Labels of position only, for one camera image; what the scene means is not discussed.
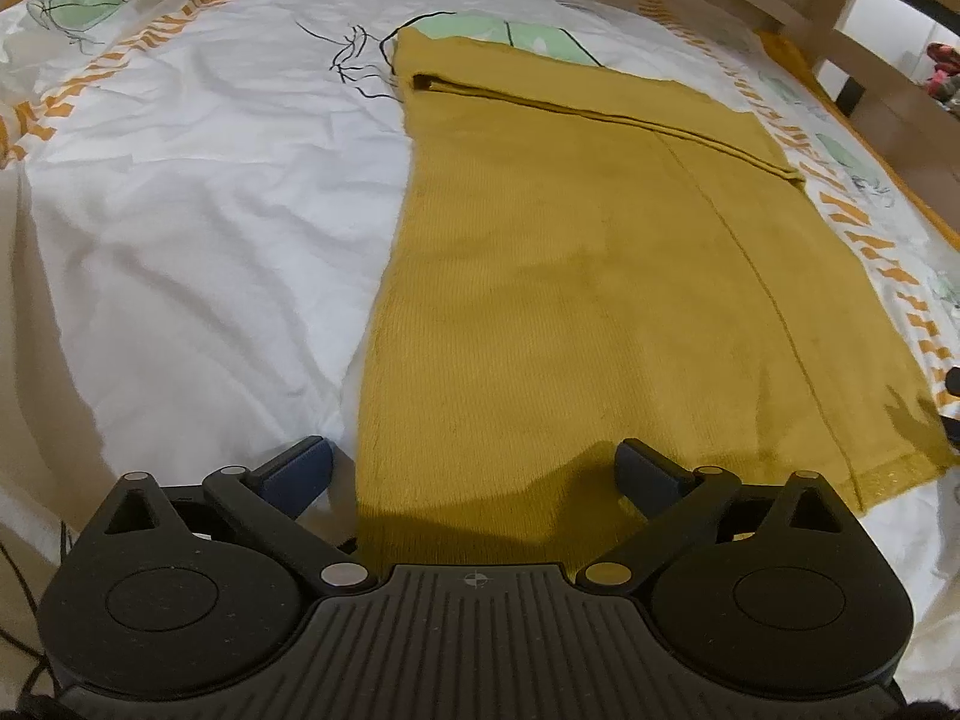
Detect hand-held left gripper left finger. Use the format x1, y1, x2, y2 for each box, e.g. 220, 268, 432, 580
96, 436, 381, 595

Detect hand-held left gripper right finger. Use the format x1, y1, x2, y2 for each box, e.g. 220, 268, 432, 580
576, 438, 865, 590

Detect mustard yellow knit sweater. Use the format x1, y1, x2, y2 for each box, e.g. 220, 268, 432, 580
341, 27, 958, 586

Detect pile of colourful clothes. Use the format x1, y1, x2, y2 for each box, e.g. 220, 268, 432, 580
925, 43, 960, 100

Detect yellow mattress sheet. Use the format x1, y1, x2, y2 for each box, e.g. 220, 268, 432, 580
756, 28, 960, 252

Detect white leaf-print bed blanket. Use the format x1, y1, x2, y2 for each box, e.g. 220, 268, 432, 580
0, 0, 960, 698

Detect black cable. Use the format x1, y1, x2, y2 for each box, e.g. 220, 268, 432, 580
0, 536, 57, 698

